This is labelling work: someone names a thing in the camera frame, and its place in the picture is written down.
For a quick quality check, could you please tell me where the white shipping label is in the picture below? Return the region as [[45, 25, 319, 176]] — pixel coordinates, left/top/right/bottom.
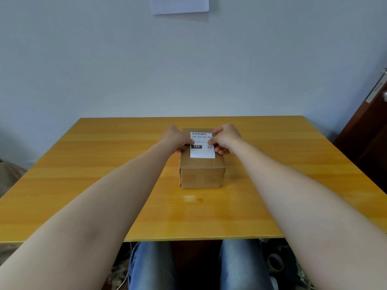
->
[[189, 132, 216, 159]]

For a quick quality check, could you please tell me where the person's left forearm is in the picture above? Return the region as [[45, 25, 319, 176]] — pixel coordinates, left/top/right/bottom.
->
[[0, 141, 179, 290]]

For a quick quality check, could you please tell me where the person's right leg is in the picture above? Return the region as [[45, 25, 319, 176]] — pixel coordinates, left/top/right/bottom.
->
[[218, 239, 274, 290]]

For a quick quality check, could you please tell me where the silver door latch plate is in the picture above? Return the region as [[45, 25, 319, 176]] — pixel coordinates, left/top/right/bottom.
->
[[365, 72, 387, 104]]

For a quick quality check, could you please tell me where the person's left hand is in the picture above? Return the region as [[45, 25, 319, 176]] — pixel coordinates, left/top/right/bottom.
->
[[158, 125, 196, 155]]

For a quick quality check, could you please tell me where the person's leg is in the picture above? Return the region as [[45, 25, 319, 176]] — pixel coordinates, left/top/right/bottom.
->
[[127, 241, 179, 290], [218, 239, 274, 290]]

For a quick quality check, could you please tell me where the dark brown wooden door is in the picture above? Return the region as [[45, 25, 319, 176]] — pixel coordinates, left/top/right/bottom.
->
[[332, 68, 387, 191]]

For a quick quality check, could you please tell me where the white cable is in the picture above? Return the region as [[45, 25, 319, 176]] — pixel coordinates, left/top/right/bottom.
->
[[114, 242, 134, 290]]

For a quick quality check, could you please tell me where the brown cardboard box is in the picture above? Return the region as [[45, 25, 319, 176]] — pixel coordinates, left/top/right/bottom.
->
[[179, 128, 227, 189]]

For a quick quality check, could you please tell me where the white paper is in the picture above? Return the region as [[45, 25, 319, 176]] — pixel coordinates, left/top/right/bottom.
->
[[150, 0, 210, 15]]

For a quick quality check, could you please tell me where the person's left leg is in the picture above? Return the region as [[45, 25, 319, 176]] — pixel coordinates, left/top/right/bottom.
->
[[127, 241, 179, 290]]

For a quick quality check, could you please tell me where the clear bubble wrap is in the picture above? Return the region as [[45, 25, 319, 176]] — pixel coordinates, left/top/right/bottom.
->
[[295, 262, 315, 290]]

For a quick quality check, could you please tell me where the brown tape roll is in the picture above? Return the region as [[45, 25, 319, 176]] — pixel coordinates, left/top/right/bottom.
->
[[267, 253, 285, 273]]

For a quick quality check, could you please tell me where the person's right hand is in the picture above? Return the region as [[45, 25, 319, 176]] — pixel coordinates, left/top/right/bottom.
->
[[207, 123, 244, 156]]

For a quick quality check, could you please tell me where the person's right forearm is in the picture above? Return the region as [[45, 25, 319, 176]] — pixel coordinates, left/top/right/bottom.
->
[[229, 139, 387, 290]]

